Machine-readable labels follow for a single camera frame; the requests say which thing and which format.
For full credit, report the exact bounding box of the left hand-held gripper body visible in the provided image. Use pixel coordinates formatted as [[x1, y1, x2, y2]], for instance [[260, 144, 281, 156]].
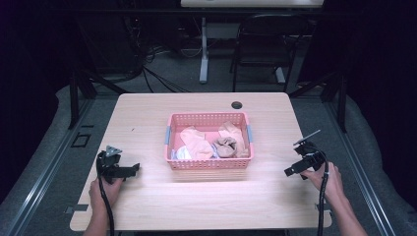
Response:
[[95, 145, 124, 185]]

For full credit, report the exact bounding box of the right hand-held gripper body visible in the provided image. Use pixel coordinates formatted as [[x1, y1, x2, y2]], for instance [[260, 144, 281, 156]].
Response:
[[292, 129, 328, 173]]

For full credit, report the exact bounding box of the white and blue sock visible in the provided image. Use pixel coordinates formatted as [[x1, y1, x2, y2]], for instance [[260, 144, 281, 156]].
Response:
[[170, 145, 220, 161]]

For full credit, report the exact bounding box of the pink sock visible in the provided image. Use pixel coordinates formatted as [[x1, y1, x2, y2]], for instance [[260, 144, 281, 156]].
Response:
[[179, 126, 215, 161]]

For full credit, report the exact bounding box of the beige sock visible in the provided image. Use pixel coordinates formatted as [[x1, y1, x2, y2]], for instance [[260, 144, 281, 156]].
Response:
[[217, 121, 251, 159]]

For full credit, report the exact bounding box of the balled tan sock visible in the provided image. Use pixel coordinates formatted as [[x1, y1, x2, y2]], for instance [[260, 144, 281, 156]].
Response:
[[211, 136, 238, 158]]

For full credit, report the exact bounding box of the pink plastic basket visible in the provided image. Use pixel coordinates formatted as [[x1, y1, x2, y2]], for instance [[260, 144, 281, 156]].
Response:
[[163, 111, 256, 171]]

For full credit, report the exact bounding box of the person's right hand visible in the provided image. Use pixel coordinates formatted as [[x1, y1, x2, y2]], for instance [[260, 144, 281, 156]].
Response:
[[301, 161, 345, 207]]

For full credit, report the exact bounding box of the person's left hand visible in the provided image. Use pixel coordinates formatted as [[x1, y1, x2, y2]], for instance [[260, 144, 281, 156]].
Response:
[[89, 176, 125, 214]]

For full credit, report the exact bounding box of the black tape square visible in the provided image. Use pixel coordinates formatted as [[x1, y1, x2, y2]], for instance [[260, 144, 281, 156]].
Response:
[[70, 131, 92, 149]]

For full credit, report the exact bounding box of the white desk leg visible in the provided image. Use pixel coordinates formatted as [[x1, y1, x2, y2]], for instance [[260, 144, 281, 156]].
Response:
[[273, 66, 287, 85], [199, 16, 211, 85]]

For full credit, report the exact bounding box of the black folding chair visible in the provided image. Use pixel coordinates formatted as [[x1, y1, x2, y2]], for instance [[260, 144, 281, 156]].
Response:
[[228, 12, 312, 94]]

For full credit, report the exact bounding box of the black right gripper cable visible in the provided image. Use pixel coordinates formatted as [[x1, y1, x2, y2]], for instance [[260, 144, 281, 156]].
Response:
[[316, 149, 330, 236]]

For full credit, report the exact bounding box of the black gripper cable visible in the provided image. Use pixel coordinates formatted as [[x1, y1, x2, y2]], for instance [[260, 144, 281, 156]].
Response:
[[95, 152, 116, 236], [316, 149, 330, 236]]

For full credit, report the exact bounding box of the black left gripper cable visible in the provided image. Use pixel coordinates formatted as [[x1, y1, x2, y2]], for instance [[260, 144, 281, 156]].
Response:
[[95, 152, 116, 236]]

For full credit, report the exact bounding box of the aluminium floor rail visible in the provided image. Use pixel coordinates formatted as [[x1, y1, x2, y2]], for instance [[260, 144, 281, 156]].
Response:
[[4, 97, 96, 236], [323, 97, 397, 236]]

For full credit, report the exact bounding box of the black metal frame stand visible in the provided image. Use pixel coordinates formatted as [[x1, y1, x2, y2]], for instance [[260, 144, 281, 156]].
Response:
[[287, 70, 349, 134], [67, 67, 130, 131]]

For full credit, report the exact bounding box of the bundle of black floor cables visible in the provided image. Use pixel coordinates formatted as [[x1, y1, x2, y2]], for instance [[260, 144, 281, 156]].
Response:
[[122, 14, 193, 94]]

